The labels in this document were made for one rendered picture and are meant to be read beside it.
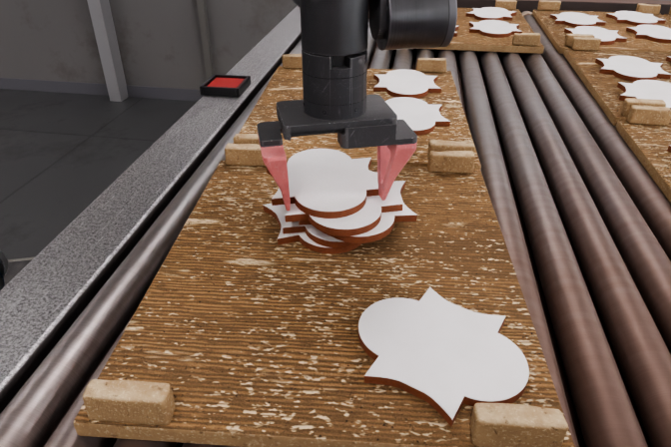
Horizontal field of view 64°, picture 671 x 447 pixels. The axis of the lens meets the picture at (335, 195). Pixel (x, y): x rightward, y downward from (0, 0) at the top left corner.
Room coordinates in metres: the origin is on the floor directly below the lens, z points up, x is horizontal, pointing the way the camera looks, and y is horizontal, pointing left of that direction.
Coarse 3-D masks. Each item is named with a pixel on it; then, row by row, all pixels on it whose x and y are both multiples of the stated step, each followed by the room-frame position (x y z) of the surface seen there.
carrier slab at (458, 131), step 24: (288, 72) 1.03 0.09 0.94; (384, 72) 1.03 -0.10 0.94; (432, 72) 1.03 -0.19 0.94; (264, 96) 0.89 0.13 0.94; (288, 96) 0.89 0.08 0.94; (384, 96) 0.89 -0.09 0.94; (432, 96) 0.89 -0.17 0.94; (456, 96) 0.89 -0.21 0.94; (264, 120) 0.79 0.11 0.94; (456, 120) 0.79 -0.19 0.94; (288, 144) 0.70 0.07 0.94; (312, 144) 0.70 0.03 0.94; (336, 144) 0.70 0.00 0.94
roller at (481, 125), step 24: (480, 72) 1.11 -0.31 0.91; (480, 96) 0.94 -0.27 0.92; (480, 120) 0.83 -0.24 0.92; (480, 144) 0.74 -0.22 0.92; (480, 168) 0.67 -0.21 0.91; (504, 168) 0.67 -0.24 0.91; (504, 192) 0.59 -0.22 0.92; (504, 216) 0.53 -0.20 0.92; (504, 240) 0.48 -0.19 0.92; (528, 264) 0.44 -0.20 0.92; (528, 288) 0.40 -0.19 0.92; (552, 360) 0.31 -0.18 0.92
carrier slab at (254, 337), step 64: (256, 192) 0.56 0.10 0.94; (448, 192) 0.56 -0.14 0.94; (192, 256) 0.43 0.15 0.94; (256, 256) 0.43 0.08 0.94; (320, 256) 0.43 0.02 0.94; (384, 256) 0.43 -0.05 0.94; (448, 256) 0.43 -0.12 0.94; (192, 320) 0.34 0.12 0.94; (256, 320) 0.34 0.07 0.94; (320, 320) 0.34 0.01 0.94; (512, 320) 0.34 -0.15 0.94; (192, 384) 0.27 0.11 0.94; (256, 384) 0.27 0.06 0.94; (320, 384) 0.27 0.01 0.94
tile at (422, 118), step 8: (392, 104) 0.83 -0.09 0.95; (400, 104) 0.83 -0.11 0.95; (408, 104) 0.83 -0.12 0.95; (416, 104) 0.83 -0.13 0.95; (424, 104) 0.83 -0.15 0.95; (400, 112) 0.80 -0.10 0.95; (408, 112) 0.80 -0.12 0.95; (416, 112) 0.80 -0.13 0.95; (424, 112) 0.80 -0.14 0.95; (432, 112) 0.80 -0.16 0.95; (408, 120) 0.76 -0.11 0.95; (416, 120) 0.76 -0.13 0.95; (424, 120) 0.76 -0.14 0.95; (432, 120) 0.76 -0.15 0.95; (440, 120) 0.76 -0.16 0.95; (416, 128) 0.73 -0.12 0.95; (424, 128) 0.73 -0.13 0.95; (432, 128) 0.74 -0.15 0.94
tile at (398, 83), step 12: (396, 72) 1.00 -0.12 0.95; (408, 72) 1.00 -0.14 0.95; (420, 72) 1.00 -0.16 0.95; (384, 84) 0.93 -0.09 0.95; (396, 84) 0.93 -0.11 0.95; (408, 84) 0.93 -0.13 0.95; (420, 84) 0.93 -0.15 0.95; (432, 84) 0.93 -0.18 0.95; (396, 96) 0.89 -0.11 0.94; (408, 96) 0.88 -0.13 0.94; (420, 96) 0.89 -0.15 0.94
